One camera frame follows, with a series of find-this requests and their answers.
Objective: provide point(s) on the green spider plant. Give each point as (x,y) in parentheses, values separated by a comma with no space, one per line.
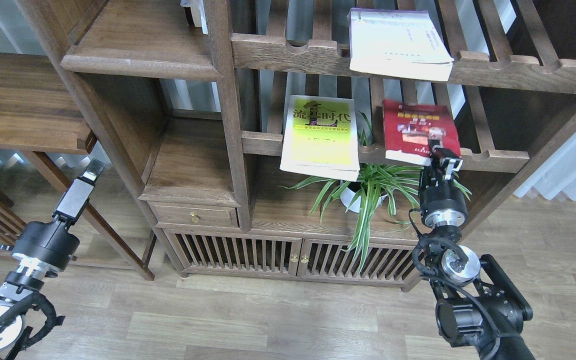
(376,180)

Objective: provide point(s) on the white paperback book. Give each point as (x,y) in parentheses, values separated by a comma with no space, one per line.
(397,43)

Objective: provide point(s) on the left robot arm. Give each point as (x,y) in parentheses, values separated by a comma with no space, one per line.
(26,315)

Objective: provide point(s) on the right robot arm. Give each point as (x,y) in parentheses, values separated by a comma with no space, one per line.
(476,302)

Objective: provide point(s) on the dark wooden bookshelf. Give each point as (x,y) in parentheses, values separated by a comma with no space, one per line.
(193,121)

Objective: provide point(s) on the yellow green book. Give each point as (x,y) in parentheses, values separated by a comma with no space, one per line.
(321,138)

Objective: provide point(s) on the red book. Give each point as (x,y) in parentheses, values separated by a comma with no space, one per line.
(408,130)

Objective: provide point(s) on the white plant pot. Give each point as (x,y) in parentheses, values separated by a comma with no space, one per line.
(349,197)

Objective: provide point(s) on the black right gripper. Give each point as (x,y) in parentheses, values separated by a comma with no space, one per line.
(441,202)

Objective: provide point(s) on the brass drawer knob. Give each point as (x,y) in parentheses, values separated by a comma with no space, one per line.
(194,217)

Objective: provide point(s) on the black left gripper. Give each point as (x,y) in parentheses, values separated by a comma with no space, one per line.
(48,246)

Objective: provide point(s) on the wooden side table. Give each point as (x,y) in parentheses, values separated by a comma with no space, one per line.
(38,116)

